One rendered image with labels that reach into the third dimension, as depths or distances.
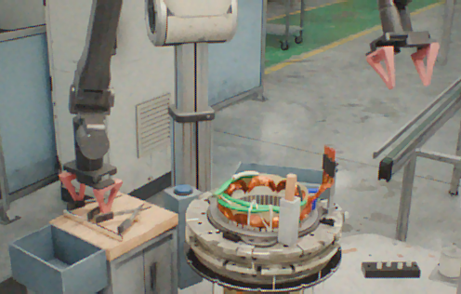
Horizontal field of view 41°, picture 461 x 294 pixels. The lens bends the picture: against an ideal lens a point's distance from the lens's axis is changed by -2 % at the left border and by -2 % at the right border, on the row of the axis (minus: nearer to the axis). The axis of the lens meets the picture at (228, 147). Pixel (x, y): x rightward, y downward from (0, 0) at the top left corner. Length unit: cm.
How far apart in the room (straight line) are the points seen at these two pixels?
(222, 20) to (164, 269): 62
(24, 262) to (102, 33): 47
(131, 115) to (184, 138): 195
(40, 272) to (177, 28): 67
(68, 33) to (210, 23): 202
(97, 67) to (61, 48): 239
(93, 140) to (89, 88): 10
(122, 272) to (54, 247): 17
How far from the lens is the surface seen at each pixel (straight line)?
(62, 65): 359
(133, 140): 364
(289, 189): 113
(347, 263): 175
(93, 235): 128
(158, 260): 136
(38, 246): 134
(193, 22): 155
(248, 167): 162
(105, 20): 112
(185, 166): 168
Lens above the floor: 167
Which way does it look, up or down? 21 degrees down
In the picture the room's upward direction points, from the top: 1 degrees clockwise
